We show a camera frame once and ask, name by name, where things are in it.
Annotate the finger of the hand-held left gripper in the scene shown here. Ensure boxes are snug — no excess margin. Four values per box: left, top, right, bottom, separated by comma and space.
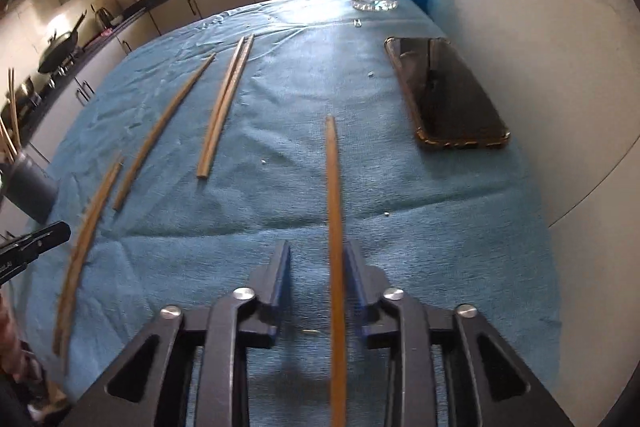
0, 220, 72, 270

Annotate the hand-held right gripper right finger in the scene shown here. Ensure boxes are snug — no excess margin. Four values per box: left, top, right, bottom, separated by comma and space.
345, 239, 576, 427

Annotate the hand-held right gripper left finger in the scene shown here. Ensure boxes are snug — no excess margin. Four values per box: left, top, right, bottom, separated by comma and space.
60, 239, 293, 427

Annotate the long wooden chopstick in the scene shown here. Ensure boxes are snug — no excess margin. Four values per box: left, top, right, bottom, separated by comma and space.
195, 36, 247, 179
52, 154, 122, 355
61, 162, 125, 376
0, 114, 15, 161
200, 34, 256, 180
324, 115, 349, 427
112, 53, 217, 212
7, 67, 22, 151

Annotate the dark grey chopstick holder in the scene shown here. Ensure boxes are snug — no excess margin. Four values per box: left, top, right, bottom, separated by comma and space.
0, 145, 60, 224

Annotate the blue tablecloth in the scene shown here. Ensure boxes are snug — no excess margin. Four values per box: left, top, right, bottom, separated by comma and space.
10, 0, 569, 427

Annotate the black gas stove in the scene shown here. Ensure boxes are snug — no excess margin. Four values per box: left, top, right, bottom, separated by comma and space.
47, 56, 83, 82

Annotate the black wok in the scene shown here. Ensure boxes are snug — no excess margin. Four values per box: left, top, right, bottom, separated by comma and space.
37, 11, 89, 76

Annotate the black kitchen countertop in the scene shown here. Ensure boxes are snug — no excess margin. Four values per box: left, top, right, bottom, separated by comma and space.
0, 0, 331, 128

